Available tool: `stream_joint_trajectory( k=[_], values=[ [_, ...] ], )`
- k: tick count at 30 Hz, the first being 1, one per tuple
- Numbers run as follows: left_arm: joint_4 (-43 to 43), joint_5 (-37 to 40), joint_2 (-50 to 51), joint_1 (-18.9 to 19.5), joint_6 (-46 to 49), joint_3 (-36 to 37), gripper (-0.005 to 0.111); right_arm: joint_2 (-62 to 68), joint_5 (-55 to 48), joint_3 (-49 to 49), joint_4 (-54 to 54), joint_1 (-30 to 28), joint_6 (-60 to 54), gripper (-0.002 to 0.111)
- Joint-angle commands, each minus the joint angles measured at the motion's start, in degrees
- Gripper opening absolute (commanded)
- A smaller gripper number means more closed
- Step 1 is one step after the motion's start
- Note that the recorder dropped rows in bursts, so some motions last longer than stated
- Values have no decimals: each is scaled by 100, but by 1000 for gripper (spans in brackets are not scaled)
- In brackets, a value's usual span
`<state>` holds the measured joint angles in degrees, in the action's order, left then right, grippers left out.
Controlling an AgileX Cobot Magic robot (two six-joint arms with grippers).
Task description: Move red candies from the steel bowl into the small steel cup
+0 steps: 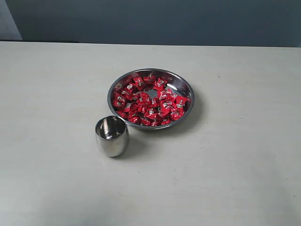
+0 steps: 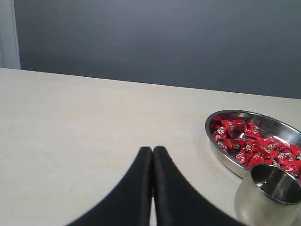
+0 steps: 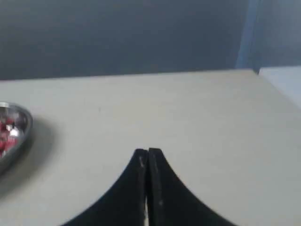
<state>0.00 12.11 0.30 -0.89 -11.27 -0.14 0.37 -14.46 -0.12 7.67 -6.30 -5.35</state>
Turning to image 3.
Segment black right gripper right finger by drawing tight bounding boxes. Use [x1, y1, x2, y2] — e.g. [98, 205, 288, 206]
[148, 148, 233, 226]

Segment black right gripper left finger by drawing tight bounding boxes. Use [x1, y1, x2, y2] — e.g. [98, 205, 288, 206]
[64, 149, 148, 226]

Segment round steel plate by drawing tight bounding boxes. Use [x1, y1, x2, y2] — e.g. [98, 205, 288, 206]
[0, 102, 33, 174]

